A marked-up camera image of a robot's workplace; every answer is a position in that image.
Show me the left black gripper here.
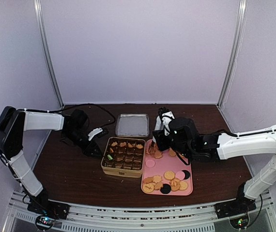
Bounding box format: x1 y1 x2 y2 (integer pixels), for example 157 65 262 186
63 128 104 159

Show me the metal tongs white handle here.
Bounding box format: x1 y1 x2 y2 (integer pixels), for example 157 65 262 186
148 116 163 155

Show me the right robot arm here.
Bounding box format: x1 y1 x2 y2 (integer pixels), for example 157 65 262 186
153 116 276 214

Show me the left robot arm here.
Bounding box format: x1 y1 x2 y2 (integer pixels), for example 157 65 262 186
0 106 106 215

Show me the pink round cookie upper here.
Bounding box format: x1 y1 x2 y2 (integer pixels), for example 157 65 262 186
145 159 155 168

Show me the pink round cookie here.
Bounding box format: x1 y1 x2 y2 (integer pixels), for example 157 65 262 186
175 171 185 180
145 159 155 168

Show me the gold cookie tin box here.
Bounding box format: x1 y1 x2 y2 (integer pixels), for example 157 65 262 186
101 137 146 178

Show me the pink plastic tray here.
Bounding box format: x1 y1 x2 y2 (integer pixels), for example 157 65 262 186
141 140 193 196

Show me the silver tin lid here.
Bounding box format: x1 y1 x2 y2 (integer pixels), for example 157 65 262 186
115 114 150 138

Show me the pink round cookie lower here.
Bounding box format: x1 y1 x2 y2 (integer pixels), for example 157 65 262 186
175 171 185 180

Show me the black sandwich cookie right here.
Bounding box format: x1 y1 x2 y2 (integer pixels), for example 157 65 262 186
182 170 191 180

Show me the black sandwich cookie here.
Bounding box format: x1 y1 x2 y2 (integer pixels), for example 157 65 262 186
160 184 171 194
182 170 191 180

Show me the swirl butter cookie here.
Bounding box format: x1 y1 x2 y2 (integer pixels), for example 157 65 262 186
170 178 180 187

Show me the black sandwich cookie bottom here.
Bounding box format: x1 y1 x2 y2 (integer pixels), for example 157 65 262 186
160 184 171 194

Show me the clock face round cookie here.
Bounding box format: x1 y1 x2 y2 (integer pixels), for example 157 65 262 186
142 183 154 193

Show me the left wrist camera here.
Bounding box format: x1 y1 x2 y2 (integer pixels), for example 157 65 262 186
88 127 108 141

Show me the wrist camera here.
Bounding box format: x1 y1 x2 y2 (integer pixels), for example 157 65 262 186
158 107 175 136
88 127 108 141

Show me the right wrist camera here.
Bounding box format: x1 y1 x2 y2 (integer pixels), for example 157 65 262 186
158 107 175 136

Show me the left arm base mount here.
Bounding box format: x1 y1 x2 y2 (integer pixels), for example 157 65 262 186
27 201 70 219

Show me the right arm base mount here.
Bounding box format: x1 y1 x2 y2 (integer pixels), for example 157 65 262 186
214 201 257 219

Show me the right aluminium frame post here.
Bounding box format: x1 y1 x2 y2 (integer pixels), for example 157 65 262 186
217 0 247 110

